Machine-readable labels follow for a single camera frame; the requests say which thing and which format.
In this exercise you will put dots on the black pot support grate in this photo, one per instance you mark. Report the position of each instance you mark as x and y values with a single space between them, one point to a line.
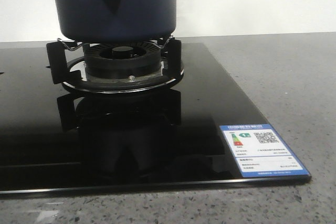
68 67

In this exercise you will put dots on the dark blue cooking pot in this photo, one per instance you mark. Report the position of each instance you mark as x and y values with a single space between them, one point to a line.
99 21

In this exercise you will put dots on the black gas burner head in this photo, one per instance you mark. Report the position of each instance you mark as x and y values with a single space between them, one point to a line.
122 60

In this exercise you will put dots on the blue white energy label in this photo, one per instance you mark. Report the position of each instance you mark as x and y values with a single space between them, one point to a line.
259 151

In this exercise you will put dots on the black glass gas stove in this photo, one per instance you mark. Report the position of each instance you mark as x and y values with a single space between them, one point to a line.
56 141

